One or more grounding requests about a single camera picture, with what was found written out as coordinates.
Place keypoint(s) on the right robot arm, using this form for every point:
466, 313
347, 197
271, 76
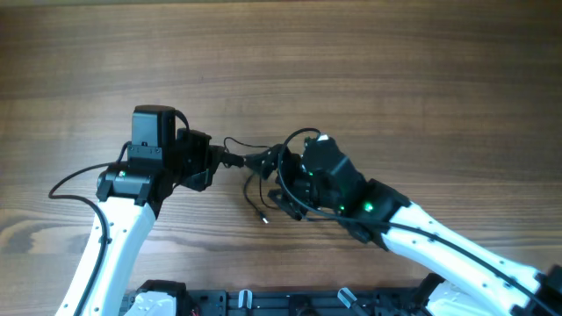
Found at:
466, 278

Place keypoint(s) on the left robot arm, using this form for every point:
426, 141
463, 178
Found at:
130, 193

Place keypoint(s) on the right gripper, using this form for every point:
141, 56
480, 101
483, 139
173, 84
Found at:
295, 163

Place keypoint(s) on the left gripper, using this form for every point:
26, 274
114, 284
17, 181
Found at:
210, 154

